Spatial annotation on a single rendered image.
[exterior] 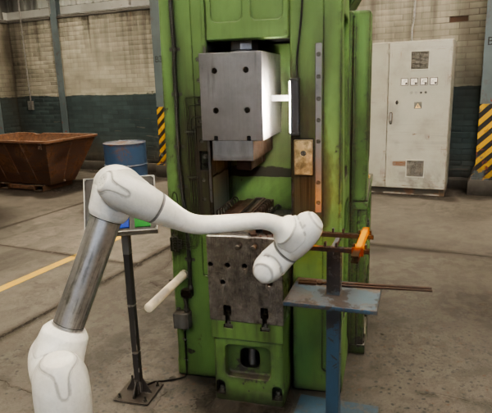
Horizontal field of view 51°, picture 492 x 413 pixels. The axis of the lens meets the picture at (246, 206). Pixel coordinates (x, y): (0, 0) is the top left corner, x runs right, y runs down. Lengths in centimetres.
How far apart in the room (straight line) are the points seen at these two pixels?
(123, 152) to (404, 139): 383
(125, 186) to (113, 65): 889
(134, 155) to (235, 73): 471
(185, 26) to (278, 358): 169
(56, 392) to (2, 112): 1049
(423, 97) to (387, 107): 49
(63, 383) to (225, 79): 148
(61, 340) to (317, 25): 169
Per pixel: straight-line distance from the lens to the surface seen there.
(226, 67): 244
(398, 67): 753
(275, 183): 293
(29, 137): 1030
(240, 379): 281
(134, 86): 1009
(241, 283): 255
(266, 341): 265
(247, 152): 244
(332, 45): 249
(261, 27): 255
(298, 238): 168
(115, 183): 151
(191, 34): 266
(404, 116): 753
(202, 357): 305
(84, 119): 1092
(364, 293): 239
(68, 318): 176
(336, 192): 254
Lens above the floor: 163
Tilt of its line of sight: 14 degrees down
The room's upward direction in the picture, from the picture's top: 2 degrees counter-clockwise
